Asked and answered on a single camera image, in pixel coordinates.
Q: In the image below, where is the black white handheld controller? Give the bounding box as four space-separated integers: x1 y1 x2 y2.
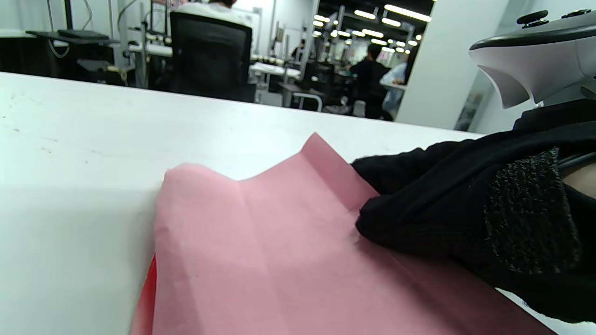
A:
468 8 596 110

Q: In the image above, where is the dark wooden desk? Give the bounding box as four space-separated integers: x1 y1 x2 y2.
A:
26 29 122 49

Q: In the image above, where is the brown side table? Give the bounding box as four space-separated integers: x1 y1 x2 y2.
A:
278 83 325 97

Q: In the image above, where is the row of ceiling light strips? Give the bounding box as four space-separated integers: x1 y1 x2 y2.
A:
312 4 433 54

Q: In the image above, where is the person's right hand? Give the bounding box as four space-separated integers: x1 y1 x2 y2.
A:
352 100 596 322

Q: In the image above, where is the white workbench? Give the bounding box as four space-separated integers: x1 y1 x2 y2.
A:
249 60 302 80

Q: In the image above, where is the pink cloth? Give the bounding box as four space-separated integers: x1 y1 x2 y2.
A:
130 133 559 335

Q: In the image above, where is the black mesh office chair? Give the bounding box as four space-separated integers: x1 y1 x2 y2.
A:
169 10 256 103

